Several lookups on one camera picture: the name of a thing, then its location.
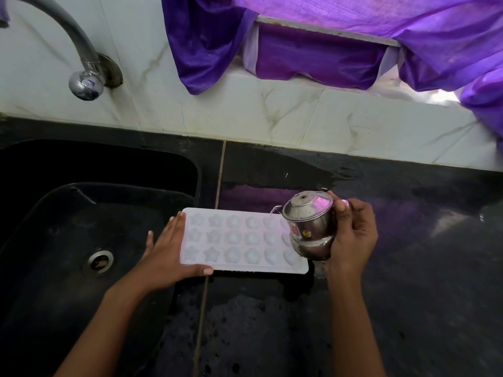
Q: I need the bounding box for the person's left forearm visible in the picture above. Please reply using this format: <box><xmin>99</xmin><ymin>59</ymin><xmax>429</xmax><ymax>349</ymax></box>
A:
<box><xmin>53</xmin><ymin>276</ymin><xmax>156</xmax><ymax>377</ymax></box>

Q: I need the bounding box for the white ice tray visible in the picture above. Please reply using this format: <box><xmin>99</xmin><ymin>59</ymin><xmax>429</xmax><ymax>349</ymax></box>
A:
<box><xmin>179</xmin><ymin>207</ymin><xmax>310</xmax><ymax>275</ymax></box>

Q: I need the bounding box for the person's left hand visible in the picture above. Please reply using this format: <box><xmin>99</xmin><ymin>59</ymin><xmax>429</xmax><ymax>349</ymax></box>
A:
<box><xmin>129</xmin><ymin>210</ymin><xmax>214</xmax><ymax>293</ymax></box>

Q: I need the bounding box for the steel sink drain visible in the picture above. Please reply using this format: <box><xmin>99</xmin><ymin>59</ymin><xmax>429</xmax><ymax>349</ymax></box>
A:
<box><xmin>82</xmin><ymin>249</ymin><xmax>115</xmax><ymax>278</ymax></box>

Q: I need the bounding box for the purple curtain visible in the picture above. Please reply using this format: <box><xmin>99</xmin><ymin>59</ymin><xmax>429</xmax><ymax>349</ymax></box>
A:
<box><xmin>160</xmin><ymin>0</ymin><xmax>503</xmax><ymax>153</ymax></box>

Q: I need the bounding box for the chrome wall tap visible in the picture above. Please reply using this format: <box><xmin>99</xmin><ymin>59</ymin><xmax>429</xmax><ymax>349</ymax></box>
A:
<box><xmin>0</xmin><ymin>0</ymin><xmax>124</xmax><ymax>102</ymax></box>

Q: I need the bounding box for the small steel pot with lid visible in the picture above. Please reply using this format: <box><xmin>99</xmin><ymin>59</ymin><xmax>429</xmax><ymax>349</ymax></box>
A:
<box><xmin>270</xmin><ymin>190</ymin><xmax>353</xmax><ymax>262</ymax></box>

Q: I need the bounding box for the person's right hand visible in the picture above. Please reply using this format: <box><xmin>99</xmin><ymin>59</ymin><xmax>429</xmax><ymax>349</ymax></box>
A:
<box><xmin>322</xmin><ymin>191</ymin><xmax>379</xmax><ymax>278</ymax></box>

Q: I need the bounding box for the black sink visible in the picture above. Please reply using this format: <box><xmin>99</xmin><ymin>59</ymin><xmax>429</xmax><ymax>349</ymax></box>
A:
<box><xmin>0</xmin><ymin>138</ymin><xmax>201</xmax><ymax>377</ymax></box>

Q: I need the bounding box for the person's right forearm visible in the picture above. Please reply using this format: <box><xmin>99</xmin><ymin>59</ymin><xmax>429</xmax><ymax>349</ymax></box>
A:
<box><xmin>326</xmin><ymin>270</ymin><xmax>388</xmax><ymax>377</ymax></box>

